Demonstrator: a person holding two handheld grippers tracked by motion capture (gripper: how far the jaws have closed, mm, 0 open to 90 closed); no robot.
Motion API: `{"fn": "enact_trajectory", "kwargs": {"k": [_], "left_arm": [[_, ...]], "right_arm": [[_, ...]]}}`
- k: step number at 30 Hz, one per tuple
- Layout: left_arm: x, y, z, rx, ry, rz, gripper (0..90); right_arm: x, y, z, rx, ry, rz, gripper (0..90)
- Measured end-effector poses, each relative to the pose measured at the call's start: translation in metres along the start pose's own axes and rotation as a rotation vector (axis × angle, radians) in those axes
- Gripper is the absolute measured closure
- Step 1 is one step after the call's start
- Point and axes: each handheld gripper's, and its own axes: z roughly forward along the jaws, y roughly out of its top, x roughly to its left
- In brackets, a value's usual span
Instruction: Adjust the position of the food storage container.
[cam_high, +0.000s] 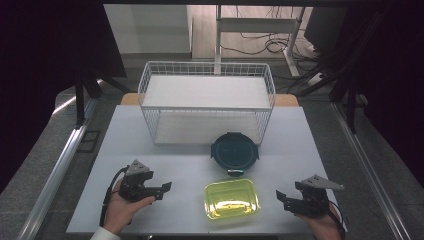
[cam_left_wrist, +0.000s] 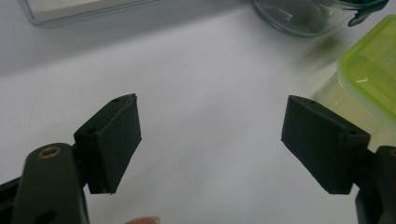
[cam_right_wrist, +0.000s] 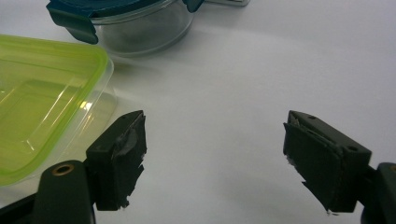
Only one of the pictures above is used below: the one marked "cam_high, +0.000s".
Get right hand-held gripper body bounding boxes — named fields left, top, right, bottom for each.
left=294, top=174, right=345, bottom=218

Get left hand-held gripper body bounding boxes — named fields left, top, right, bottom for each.
left=118, top=159, right=156, bottom=204

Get clear container with green lid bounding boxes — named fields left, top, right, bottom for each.
left=203, top=178, right=261, bottom=220

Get person's left hand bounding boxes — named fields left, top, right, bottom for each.
left=102, top=187, right=157, bottom=236

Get person's right hand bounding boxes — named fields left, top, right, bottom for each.
left=296, top=203, right=344, bottom=240

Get dark teal round lid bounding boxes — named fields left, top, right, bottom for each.
left=209, top=131, right=260, bottom=178

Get wooden table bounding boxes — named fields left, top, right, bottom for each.
left=119, top=92, right=300, bottom=108

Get black stand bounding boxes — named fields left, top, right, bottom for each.
left=73, top=63, right=132, bottom=129
left=328, top=49, right=369, bottom=135

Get white power strip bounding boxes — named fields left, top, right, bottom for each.
left=307, top=71, right=324, bottom=88

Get black curtain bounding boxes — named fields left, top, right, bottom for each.
left=0, top=0, right=128, bottom=194
left=333, top=0, right=424, bottom=188

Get white panel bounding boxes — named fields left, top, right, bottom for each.
left=103, top=4, right=194, bottom=55

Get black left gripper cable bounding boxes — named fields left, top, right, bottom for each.
left=98, top=166, right=130, bottom=228

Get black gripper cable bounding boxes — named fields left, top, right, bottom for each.
left=98, top=166, right=130, bottom=228
left=328, top=200, right=348, bottom=240

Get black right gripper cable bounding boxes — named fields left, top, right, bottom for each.
left=328, top=200, right=348, bottom=240

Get metal rail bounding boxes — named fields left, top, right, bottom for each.
left=15, top=79, right=104, bottom=240
left=330, top=99, right=412, bottom=240

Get white wire basket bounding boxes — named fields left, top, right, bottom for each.
left=137, top=60, right=277, bottom=146

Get black floor cables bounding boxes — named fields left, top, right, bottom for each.
left=219, top=5, right=321, bottom=58

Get white desk frame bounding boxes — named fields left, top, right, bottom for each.
left=213, top=4, right=307, bottom=78

